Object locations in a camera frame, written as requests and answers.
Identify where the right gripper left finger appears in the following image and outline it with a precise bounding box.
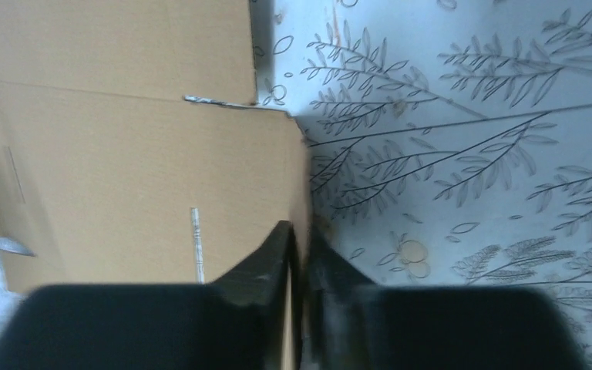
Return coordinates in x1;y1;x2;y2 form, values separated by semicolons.
0;220;296;369

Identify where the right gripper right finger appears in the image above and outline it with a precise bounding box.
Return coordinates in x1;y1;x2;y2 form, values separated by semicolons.
303;228;587;369

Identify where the brown cardboard box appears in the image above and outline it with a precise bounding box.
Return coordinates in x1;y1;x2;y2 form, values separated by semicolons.
0;1;310;369

